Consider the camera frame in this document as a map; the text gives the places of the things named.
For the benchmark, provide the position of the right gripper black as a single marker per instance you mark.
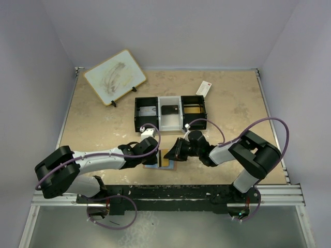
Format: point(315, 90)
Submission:
point(176, 152)

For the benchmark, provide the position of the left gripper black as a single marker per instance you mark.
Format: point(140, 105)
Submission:
point(152, 160)

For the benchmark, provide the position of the gold card from holder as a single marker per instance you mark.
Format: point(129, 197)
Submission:
point(163, 162)

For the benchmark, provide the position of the pink leather card holder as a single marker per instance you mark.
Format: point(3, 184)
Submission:
point(172, 165)

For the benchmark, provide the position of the black card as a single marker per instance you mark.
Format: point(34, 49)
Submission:
point(170, 108)
point(168, 111)

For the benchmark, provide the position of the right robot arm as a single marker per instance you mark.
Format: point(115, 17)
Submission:
point(256, 155)

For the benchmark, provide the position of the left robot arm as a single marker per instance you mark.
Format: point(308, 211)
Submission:
point(64, 170)

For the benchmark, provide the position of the silver card in left bin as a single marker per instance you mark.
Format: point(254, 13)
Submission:
point(147, 111)

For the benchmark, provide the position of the gold card with stripe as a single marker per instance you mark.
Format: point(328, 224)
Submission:
point(192, 110)

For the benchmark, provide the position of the black card in white bin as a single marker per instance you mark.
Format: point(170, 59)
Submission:
point(168, 111)

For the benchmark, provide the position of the white plastic bin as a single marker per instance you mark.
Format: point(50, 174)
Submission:
point(170, 122)

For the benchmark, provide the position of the black left plastic bin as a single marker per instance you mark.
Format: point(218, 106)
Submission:
point(139, 121)

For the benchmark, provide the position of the black plastic bin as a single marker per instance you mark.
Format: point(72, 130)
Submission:
point(188, 118)
point(139, 121)

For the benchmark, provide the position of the black right plastic bin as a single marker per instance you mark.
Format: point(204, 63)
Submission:
point(188, 118)

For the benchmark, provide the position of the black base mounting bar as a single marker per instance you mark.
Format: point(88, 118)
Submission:
point(218, 199)

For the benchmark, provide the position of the white red paper box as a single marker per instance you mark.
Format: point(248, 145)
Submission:
point(203, 89)

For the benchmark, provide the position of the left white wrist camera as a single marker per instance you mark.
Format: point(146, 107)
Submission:
point(147, 132)

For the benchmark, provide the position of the whiteboard with yellow frame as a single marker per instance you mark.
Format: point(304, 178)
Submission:
point(115, 77)

